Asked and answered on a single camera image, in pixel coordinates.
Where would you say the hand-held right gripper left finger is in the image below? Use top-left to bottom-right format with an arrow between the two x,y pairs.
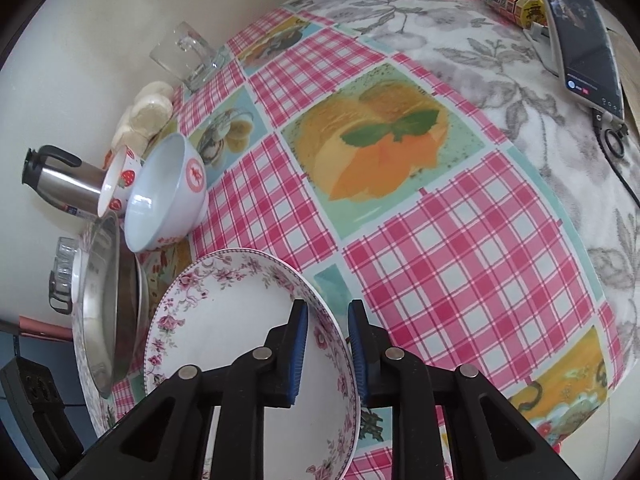
60,299 -> 309,480

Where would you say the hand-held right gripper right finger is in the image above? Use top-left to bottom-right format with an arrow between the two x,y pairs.
347,299 -> 596,480

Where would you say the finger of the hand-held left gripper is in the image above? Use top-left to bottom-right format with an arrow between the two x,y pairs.
0,357 -> 83,480

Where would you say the floral rimmed white plate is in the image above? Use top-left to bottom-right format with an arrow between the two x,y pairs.
143,248 -> 361,480

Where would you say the round steel pan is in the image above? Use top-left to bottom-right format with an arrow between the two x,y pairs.
71,210 -> 151,401

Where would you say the pale blue bowl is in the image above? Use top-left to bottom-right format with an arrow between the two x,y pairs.
123,132 -> 210,253

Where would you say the pink checked fruit tablecloth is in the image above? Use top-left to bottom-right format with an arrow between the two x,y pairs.
90,0 -> 626,480

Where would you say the white round tray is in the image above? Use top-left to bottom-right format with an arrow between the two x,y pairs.
71,249 -> 91,307

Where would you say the clear glass cup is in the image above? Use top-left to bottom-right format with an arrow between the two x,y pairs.
56,236 -> 82,281

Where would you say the stainless steel thermos jug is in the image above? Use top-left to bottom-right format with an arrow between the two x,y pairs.
21,145 -> 108,216

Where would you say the strawberry print white bowl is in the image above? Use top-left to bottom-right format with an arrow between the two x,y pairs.
97,145 -> 146,218

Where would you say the bag of steamed buns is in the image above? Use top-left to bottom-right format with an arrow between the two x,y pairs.
111,81 -> 174,153

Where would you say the clear glass mug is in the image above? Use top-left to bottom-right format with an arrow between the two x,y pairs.
149,21 -> 228,92

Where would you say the smartphone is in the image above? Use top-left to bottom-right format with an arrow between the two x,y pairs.
529,0 -> 626,121

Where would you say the glass teapot with black handle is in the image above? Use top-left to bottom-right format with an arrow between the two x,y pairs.
48,269 -> 72,315

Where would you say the black cable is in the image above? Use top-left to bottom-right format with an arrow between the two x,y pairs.
592,109 -> 640,211

